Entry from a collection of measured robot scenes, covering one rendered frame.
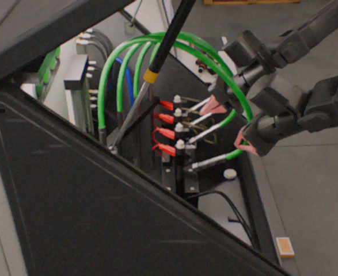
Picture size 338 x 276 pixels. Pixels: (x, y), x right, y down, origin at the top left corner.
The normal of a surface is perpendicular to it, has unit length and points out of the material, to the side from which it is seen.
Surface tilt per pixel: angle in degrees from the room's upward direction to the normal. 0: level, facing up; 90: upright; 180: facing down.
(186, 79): 90
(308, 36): 67
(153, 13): 90
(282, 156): 0
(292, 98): 44
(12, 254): 90
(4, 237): 90
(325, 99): 40
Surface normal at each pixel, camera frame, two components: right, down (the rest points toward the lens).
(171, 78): 0.02, 0.57
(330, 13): 0.07, 0.19
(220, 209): 0.00, -0.82
